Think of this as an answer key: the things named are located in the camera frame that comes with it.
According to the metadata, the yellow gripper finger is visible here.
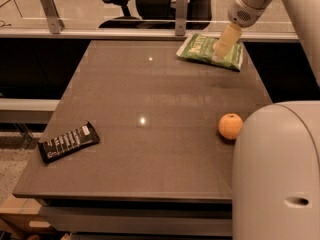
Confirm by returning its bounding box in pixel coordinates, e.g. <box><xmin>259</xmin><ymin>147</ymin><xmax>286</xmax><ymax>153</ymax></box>
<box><xmin>213</xmin><ymin>23</ymin><xmax>242</xmax><ymax>58</ymax></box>

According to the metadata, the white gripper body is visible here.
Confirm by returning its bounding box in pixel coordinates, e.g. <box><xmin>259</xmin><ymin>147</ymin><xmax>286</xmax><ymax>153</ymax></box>
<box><xmin>228</xmin><ymin>0</ymin><xmax>267</xmax><ymax>28</ymax></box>

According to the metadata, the green jalapeno chip bag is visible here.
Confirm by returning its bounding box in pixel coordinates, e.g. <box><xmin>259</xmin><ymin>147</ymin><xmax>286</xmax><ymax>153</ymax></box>
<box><xmin>176</xmin><ymin>33</ymin><xmax>243</xmax><ymax>71</ymax></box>

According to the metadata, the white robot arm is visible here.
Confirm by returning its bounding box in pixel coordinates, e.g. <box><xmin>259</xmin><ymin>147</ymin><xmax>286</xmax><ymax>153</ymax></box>
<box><xmin>218</xmin><ymin>0</ymin><xmax>320</xmax><ymax>240</ymax></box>

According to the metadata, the black rxbar chocolate bar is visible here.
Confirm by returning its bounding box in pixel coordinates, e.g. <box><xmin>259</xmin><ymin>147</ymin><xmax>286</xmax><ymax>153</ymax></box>
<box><xmin>38</xmin><ymin>122</ymin><xmax>100</xmax><ymax>164</ymax></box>

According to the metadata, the black office chair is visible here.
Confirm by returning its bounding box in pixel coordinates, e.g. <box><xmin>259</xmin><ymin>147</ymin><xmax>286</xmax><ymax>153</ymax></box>
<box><xmin>99</xmin><ymin>0</ymin><xmax>212</xmax><ymax>30</ymax></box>

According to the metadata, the orange fruit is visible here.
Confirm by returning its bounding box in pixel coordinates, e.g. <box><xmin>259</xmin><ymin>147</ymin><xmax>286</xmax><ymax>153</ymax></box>
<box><xmin>218</xmin><ymin>113</ymin><xmax>243</xmax><ymax>140</ymax></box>

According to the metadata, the glass partition panel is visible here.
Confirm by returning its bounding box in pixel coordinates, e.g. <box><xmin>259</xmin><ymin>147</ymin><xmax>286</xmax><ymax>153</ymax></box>
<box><xmin>0</xmin><ymin>0</ymin><xmax>295</xmax><ymax>33</ymax></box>

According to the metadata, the wooden crate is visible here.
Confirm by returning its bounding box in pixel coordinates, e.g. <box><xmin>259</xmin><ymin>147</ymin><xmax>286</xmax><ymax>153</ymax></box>
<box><xmin>0</xmin><ymin>195</ymin><xmax>57</xmax><ymax>240</ymax></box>

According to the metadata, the middle metal bracket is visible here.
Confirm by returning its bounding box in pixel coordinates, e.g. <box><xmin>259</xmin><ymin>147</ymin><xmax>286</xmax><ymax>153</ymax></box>
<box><xmin>175</xmin><ymin>0</ymin><xmax>188</xmax><ymax>36</ymax></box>

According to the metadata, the metal bracket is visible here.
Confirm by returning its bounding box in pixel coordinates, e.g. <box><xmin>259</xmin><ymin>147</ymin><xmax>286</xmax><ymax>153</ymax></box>
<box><xmin>175</xmin><ymin>0</ymin><xmax>188</xmax><ymax>36</ymax></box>
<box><xmin>40</xmin><ymin>0</ymin><xmax>65</xmax><ymax>34</ymax></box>

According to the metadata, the left metal bracket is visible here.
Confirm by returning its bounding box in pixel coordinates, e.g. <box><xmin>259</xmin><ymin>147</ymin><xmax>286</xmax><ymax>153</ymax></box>
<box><xmin>40</xmin><ymin>0</ymin><xmax>65</xmax><ymax>34</ymax></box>

